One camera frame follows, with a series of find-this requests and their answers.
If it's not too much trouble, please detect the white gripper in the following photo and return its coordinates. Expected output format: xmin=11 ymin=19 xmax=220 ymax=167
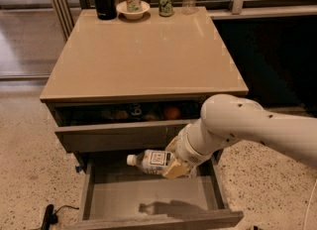
xmin=162 ymin=123 xmax=212 ymax=179

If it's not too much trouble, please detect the blue plastic bottle white cap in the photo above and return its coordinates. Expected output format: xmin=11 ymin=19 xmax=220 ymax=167
xmin=127 ymin=150 xmax=175 ymax=175

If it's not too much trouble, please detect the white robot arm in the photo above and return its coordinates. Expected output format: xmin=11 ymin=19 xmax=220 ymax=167
xmin=162 ymin=94 xmax=317 ymax=179

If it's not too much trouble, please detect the orange fruit in drawer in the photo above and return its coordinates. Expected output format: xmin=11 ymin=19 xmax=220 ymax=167
xmin=163 ymin=106 xmax=181 ymax=120

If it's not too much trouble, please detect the grey top drawer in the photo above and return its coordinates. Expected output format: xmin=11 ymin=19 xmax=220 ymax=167
xmin=55 ymin=100 xmax=202 ymax=154

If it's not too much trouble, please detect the grey open middle drawer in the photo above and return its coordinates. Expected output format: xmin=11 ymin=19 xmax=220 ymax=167
xmin=66 ymin=151 xmax=244 ymax=230

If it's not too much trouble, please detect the grey drawer cabinet beige top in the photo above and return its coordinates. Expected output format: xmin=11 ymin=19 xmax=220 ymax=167
xmin=39 ymin=6 xmax=250 ymax=230

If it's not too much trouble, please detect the white ceramic bowl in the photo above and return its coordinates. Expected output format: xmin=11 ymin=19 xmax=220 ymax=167
xmin=116 ymin=1 xmax=150 ymax=21

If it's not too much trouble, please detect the green drink can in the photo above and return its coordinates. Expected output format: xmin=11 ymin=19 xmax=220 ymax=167
xmin=158 ymin=0 xmax=173 ymax=17

